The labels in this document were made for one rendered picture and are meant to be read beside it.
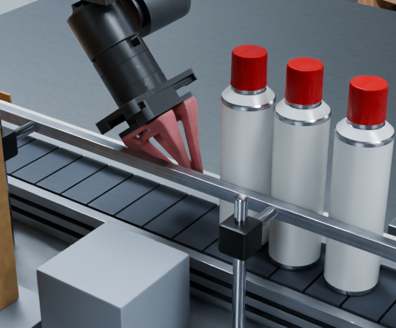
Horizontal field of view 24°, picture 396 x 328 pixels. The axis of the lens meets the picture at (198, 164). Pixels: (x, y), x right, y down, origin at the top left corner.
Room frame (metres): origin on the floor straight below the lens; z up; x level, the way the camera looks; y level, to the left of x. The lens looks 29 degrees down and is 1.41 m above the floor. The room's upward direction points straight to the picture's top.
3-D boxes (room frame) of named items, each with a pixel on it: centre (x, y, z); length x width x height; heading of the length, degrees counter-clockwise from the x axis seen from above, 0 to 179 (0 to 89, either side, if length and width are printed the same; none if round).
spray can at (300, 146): (0.78, -0.09, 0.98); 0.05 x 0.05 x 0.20
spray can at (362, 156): (0.73, -0.14, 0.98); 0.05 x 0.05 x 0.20
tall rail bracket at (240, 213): (0.71, -0.05, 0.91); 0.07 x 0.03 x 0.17; 144
